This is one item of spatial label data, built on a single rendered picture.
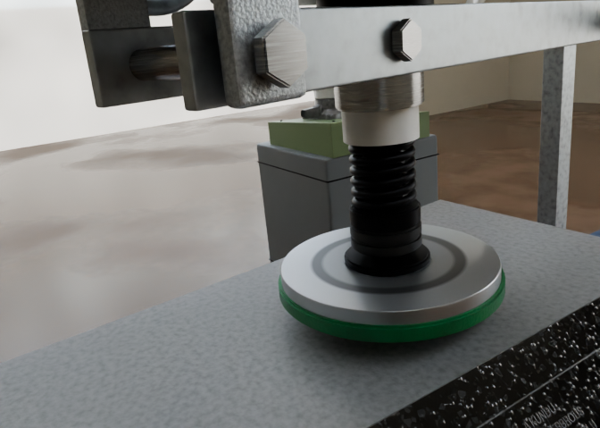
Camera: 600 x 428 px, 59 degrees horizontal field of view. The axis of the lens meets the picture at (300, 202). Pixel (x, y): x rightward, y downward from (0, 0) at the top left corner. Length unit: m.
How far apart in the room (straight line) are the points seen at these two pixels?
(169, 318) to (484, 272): 0.32
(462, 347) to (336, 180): 0.94
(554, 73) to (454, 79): 5.55
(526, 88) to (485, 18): 7.90
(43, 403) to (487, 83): 7.95
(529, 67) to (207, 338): 7.99
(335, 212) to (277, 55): 1.15
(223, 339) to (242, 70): 0.32
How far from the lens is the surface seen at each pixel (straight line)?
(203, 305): 0.60
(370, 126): 0.46
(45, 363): 0.57
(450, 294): 0.46
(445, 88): 7.60
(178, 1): 0.53
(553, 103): 2.20
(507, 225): 0.78
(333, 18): 0.36
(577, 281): 0.63
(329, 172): 1.37
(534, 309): 0.56
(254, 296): 0.60
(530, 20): 0.61
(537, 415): 0.50
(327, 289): 0.48
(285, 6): 0.29
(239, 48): 0.27
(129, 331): 0.58
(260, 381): 0.46
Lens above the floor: 1.09
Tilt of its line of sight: 17 degrees down
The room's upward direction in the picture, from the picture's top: 6 degrees counter-clockwise
